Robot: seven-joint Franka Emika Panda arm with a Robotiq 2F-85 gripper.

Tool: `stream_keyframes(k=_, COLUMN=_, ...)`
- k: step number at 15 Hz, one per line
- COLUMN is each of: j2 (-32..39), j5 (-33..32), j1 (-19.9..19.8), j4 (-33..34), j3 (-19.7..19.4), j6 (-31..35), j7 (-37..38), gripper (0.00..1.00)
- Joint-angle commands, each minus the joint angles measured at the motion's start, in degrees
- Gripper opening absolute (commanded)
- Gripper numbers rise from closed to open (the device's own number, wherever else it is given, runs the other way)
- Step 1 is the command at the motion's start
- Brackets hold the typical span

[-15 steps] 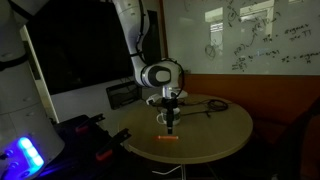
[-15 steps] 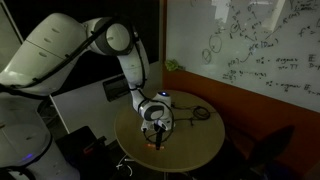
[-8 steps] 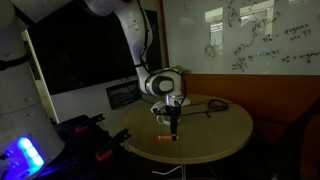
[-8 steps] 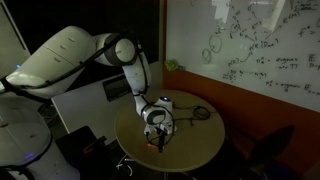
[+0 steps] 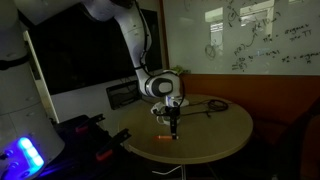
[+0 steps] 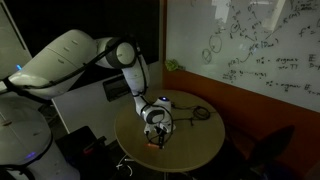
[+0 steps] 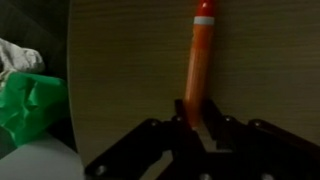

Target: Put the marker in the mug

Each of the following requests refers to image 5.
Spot orange marker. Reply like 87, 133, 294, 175
153, 134, 179, 141

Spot small green object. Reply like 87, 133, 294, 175
170, 65, 192, 75

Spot whiteboard with writing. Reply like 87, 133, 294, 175
162, 0, 320, 77

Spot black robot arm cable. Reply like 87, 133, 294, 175
133, 0, 186, 108

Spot large black wall screen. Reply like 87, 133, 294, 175
27, 3, 164, 97

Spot black cable on table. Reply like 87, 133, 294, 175
179, 98, 230, 118

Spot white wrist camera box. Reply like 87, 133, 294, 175
150, 101, 168, 117

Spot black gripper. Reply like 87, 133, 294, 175
165, 105, 181, 140

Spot white robot base, blue lights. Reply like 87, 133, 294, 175
0, 0, 66, 180

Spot white floor cable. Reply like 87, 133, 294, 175
151, 164, 184, 177

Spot black robot mounting cart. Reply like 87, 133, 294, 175
36, 114, 148, 180

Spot black clamp with red handle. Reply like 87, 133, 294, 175
95, 128, 132, 162
74, 113, 106, 134

